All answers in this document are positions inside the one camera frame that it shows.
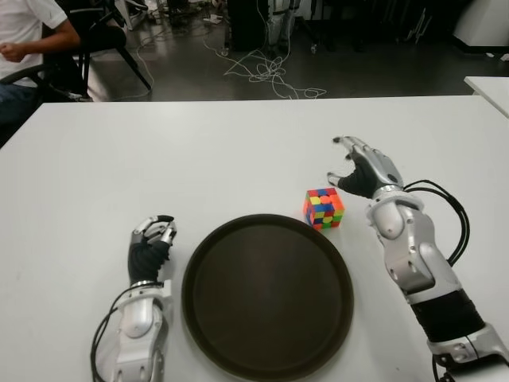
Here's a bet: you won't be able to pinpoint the black four-legged chair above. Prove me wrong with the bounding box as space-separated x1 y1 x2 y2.
59 0 154 100

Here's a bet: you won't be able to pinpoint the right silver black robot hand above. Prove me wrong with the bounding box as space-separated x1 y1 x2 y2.
326 134 405 200

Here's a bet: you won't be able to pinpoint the black office chair armrest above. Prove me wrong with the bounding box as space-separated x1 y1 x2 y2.
0 65 95 104

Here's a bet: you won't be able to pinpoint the person in white shirt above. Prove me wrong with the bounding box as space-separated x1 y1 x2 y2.
0 0 83 136

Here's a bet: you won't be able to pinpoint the multicoloured Rubik's cube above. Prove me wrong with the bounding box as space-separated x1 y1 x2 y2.
305 186 345 231

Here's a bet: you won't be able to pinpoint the white neighbouring table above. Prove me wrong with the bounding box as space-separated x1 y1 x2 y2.
464 76 509 119

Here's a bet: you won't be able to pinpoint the left arm black cables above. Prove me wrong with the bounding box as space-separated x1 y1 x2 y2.
90 290 132 382

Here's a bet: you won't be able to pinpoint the white cable by chair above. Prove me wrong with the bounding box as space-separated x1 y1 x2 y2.
87 23 212 100

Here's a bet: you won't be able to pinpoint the tangled white floor cable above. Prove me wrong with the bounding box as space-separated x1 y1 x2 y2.
204 0 329 100

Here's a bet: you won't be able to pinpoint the black cabinet on casters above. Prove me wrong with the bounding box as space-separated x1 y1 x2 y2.
228 0 275 53

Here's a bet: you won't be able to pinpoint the right arm black cables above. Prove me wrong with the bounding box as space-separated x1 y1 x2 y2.
403 179 471 266

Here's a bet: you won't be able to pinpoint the silver humanoid robot legs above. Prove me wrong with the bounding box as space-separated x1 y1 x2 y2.
266 0 297 49

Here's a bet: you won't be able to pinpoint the white pillar with black base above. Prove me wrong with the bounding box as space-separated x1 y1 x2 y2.
453 0 509 53

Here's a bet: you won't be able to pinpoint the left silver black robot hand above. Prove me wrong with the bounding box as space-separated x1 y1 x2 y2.
127 214 179 286

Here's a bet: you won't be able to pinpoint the black equipment racks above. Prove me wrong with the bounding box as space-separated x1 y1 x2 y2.
297 0 454 55

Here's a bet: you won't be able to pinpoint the arm black cables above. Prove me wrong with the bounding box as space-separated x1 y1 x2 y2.
403 179 471 266
90 290 132 382

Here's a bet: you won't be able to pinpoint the folded metal stands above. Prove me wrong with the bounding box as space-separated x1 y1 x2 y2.
405 7 434 45

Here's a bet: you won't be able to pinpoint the white desk frame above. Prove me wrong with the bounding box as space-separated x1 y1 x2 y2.
113 0 138 31

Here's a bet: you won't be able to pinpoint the dark brown round plate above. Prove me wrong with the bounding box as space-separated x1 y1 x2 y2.
181 213 355 378

